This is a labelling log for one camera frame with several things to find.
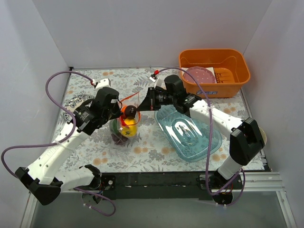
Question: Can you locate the dark purple plum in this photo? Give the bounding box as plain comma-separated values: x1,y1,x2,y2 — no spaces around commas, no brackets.
124,105,137,119

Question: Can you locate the clear zip top bag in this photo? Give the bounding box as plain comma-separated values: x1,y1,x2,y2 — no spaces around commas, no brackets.
109,92,141,146

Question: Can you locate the yellow bell pepper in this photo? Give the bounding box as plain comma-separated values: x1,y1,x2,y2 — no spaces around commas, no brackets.
120,118,137,138

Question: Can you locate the red grape bunch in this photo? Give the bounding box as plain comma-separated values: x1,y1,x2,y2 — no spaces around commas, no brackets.
111,133,129,146

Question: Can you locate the green lime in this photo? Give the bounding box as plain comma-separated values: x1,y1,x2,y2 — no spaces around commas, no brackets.
110,119,120,134

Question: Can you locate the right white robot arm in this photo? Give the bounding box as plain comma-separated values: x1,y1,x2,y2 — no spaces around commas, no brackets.
138,74,267,189

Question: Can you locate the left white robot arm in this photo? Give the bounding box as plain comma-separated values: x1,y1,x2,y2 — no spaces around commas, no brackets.
15,87,121,205

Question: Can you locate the blue floral plate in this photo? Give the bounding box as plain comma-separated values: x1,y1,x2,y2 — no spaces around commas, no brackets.
60,94,94,123

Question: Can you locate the pink dotted plate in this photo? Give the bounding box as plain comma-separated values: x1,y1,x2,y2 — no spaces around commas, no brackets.
182,66,216,84

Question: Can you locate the floral tablecloth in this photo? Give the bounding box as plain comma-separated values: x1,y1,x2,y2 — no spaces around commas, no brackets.
45,67,266,173

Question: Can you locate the blue transparent plastic tray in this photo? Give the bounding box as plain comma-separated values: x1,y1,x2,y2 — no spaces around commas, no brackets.
154,105,209,162

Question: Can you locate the orange plastic basin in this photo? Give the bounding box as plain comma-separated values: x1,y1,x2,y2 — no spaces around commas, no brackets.
179,49,250,98

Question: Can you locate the beige ceramic bowl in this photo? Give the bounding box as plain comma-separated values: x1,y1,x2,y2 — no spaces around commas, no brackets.
259,127,267,147

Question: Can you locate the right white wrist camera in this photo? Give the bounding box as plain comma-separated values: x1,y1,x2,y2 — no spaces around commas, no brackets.
149,70,166,89

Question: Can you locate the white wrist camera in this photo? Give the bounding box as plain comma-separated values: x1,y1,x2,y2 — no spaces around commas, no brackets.
149,70,166,89
91,78,111,90

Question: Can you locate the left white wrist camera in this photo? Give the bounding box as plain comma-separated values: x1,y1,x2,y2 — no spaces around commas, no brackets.
91,78,111,90

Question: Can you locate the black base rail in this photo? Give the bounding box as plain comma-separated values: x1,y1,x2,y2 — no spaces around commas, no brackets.
102,171,213,200

